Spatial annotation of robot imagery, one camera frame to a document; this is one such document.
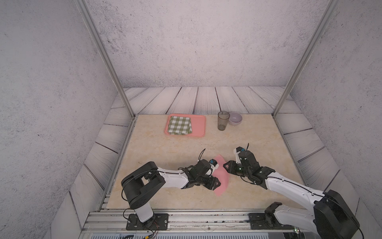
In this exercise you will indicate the pink plastic tray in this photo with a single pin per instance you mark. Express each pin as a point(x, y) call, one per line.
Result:
point(198, 123)

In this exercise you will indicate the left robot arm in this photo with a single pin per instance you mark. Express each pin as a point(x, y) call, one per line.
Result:
point(141, 185)

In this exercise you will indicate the left aluminium frame post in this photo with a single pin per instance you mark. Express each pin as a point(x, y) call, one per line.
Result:
point(88, 20)

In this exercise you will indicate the right aluminium frame post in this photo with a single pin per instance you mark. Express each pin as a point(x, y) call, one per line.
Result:
point(316, 36)

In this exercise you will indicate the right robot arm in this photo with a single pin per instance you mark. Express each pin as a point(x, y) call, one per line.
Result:
point(323, 213)

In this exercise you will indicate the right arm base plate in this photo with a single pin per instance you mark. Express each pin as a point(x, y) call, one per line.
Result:
point(261, 221)

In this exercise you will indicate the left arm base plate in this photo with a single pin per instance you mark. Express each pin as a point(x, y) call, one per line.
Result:
point(159, 222)

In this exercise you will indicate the aluminium frame post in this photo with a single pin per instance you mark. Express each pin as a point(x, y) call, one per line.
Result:
point(88, 20)
point(316, 36)

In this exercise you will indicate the pink square paper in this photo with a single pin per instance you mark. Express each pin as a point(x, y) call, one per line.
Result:
point(222, 176)

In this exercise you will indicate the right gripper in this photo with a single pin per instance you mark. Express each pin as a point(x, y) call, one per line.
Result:
point(229, 167)

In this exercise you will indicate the small lavender bowl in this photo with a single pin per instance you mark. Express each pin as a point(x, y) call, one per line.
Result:
point(235, 118)

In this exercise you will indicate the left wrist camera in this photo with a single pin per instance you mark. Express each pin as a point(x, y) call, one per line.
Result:
point(213, 166)

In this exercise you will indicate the translucent grey plastic cup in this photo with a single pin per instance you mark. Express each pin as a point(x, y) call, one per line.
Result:
point(223, 119)

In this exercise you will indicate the green checkered cloth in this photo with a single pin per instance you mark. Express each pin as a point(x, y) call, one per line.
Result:
point(179, 125)

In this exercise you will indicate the aluminium front rail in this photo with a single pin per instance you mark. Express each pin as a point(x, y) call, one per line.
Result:
point(183, 224)

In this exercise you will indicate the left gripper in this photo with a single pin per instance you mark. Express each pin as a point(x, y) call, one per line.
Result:
point(213, 181)

